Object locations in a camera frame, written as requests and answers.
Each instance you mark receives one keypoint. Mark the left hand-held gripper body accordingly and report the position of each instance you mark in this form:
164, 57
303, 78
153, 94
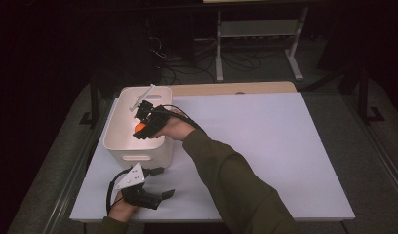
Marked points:
135, 192

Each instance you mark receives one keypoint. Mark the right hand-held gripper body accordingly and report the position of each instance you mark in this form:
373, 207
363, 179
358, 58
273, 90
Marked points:
154, 117

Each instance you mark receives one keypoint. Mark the orange ball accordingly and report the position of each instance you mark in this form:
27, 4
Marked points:
140, 127

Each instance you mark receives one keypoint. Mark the white plastic storage bin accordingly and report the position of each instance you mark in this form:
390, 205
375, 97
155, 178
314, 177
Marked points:
122, 130

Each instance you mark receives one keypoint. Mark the person's right hand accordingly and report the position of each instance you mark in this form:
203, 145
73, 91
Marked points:
174, 128

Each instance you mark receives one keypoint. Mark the person's left hand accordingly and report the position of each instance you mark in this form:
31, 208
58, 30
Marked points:
120, 210

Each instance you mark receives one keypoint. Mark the black metal stand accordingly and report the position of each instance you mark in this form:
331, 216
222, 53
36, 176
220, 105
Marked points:
364, 97
94, 97

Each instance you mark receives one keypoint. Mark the wooden table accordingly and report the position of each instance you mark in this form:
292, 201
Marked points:
219, 88

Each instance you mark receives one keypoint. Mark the white metal stand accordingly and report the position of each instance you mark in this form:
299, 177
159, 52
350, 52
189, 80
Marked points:
258, 28

